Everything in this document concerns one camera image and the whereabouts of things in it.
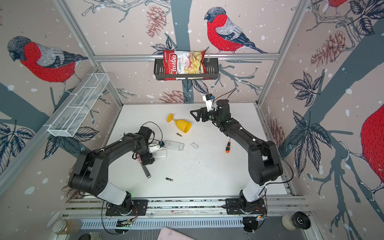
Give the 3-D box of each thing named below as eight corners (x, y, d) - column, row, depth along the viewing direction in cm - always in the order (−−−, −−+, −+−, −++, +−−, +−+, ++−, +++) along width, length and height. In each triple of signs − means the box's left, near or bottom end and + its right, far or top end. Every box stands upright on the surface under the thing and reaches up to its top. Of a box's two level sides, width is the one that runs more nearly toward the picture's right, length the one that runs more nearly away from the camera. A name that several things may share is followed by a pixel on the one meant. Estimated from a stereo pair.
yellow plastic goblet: (166, 121, 112) (165, 116, 107) (172, 116, 115) (171, 111, 110) (185, 134, 104) (185, 129, 99) (191, 129, 107) (191, 123, 102)
